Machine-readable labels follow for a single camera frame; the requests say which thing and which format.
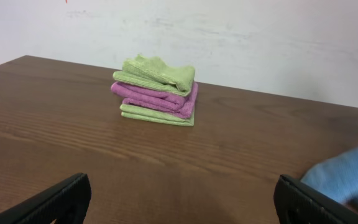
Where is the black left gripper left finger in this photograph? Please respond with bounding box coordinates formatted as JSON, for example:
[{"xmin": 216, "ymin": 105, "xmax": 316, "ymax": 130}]
[{"xmin": 0, "ymin": 173, "xmax": 91, "ymax": 224}]

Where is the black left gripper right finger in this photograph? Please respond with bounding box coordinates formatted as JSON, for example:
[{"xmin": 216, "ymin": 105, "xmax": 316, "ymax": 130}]
[{"xmin": 273, "ymin": 175, "xmax": 358, "ymax": 224}]

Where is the purple folded cloth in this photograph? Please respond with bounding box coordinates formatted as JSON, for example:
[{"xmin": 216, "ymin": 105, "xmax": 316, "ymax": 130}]
[{"xmin": 111, "ymin": 82, "xmax": 198, "ymax": 119}]

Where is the blue microfiber cloth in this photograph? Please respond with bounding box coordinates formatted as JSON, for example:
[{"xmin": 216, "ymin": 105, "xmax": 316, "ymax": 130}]
[{"xmin": 301, "ymin": 147, "xmax": 358, "ymax": 206}]

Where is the top green folded cloth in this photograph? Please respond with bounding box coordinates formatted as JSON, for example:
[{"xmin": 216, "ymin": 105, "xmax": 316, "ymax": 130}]
[{"xmin": 112, "ymin": 54, "xmax": 195, "ymax": 96}]

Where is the bottom green folded cloth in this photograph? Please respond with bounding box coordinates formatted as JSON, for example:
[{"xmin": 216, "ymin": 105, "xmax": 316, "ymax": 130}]
[{"xmin": 119, "ymin": 104, "xmax": 195, "ymax": 126}]

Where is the green folded cloth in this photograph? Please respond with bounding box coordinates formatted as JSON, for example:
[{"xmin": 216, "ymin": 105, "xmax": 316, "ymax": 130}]
[
  {"xmin": 119, "ymin": 104, "xmax": 195, "ymax": 126},
  {"xmin": 112, "ymin": 54, "xmax": 195, "ymax": 96}
]

